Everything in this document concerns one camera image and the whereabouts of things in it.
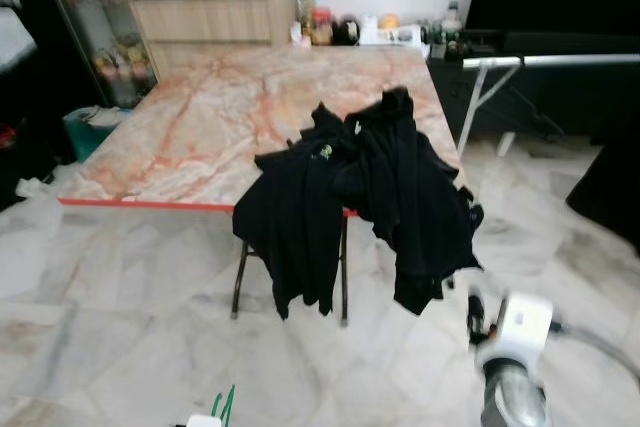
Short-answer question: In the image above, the green plastic hanger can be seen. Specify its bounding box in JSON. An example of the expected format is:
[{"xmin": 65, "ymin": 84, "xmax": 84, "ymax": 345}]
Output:
[{"xmin": 207, "ymin": 384, "xmax": 237, "ymax": 427}]

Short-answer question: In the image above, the black low TV console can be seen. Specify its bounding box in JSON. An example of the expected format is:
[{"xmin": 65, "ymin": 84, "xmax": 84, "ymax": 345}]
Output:
[{"xmin": 428, "ymin": 32, "xmax": 640, "ymax": 140}]

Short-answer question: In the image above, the silver metal clothes rack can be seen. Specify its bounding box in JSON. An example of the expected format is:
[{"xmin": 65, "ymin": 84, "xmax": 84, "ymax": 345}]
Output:
[{"xmin": 462, "ymin": 52, "xmax": 640, "ymax": 158}]

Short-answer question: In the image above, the pink marble table red edge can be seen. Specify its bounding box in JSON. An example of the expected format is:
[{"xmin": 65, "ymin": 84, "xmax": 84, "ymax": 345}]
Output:
[{"xmin": 58, "ymin": 44, "xmax": 467, "ymax": 326}]

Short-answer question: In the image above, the green plastic bin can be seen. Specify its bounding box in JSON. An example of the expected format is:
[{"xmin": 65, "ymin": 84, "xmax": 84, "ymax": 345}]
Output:
[{"xmin": 62, "ymin": 105, "xmax": 133, "ymax": 163}]

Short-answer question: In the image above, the glass display cabinet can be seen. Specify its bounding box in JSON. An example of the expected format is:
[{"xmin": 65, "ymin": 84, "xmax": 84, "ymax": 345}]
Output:
[{"xmin": 35, "ymin": 0, "xmax": 161, "ymax": 108}]

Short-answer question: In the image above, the white plastic bag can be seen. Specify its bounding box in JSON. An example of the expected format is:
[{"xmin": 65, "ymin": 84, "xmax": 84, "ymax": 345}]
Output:
[{"xmin": 15, "ymin": 169, "xmax": 76, "ymax": 203}]

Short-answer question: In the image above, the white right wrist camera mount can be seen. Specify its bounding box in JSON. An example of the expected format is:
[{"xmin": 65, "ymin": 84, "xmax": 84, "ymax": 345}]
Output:
[{"xmin": 478, "ymin": 292, "xmax": 557, "ymax": 368}]

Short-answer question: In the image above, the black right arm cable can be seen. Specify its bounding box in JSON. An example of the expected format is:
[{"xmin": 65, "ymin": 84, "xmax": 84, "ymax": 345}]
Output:
[{"xmin": 548, "ymin": 322, "xmax": 640, "ymax": 388}]

